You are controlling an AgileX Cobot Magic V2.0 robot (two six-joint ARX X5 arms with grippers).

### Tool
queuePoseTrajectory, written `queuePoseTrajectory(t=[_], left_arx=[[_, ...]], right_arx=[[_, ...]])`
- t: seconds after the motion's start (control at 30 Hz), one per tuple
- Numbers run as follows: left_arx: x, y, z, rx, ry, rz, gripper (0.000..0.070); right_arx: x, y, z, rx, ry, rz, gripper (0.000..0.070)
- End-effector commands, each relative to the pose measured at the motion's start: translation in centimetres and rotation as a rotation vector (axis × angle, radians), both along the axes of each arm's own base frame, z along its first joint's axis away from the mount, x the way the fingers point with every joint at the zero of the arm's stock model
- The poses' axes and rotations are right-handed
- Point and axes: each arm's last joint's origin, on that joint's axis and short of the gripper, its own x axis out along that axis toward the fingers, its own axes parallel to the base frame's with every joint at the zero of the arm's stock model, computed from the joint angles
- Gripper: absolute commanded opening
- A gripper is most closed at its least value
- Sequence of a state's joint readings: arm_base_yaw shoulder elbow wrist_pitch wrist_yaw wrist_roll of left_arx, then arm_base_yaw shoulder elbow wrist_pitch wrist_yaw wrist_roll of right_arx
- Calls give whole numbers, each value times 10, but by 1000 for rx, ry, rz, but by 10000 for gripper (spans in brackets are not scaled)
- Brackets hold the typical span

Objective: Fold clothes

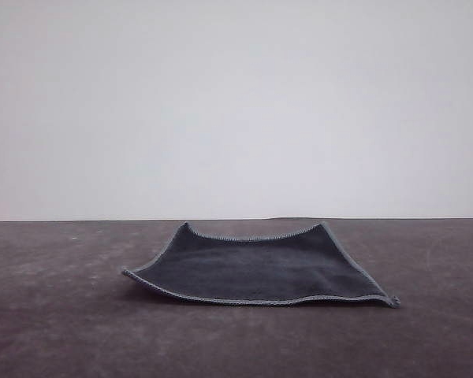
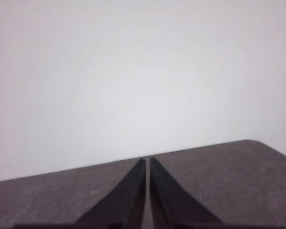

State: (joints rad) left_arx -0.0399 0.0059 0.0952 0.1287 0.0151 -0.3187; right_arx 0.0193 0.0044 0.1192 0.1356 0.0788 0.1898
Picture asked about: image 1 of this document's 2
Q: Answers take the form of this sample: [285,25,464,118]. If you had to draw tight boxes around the purple towel with grey hem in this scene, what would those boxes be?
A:
[121,220,402,309]

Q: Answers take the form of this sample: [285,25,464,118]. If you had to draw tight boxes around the grey table cloth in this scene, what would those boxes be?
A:
[0,216,473,378]

